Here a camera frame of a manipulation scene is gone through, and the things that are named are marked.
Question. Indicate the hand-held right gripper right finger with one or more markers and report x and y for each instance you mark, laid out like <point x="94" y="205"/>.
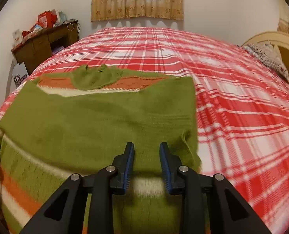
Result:
<point x="164" y="168"/>

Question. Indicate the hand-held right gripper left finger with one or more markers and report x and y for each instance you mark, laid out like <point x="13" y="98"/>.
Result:
<point x="129" y="165"/>

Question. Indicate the green striped knit sweater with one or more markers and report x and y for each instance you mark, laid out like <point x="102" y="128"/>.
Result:
<point x="98" y="117"/>

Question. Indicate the red plaid blanket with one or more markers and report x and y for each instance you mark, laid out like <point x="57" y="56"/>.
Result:
<point x="232" y="117"/>

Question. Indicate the white printed paper bag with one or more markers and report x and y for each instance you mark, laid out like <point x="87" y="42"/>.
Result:
<point x="20" y="74"/>

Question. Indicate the brown wooden cabinet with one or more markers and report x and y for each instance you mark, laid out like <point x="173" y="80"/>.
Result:
<point x="37" y="46"/>

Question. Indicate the white card box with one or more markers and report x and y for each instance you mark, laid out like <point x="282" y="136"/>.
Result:
<point x="17" y="37"/>

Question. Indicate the pile of red packets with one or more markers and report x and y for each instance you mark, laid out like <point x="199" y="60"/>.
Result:
<point x="45" y="20"/>

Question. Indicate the grey patterned pillow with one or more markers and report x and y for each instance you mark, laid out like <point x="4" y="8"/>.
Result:
<point x="268" y="56"/>

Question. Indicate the cream wooden headboard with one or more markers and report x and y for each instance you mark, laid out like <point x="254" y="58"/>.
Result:
<point x="288" y="51"/>

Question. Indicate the grey metal frame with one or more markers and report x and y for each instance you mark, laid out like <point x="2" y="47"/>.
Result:
<point x="9" y="78"/>

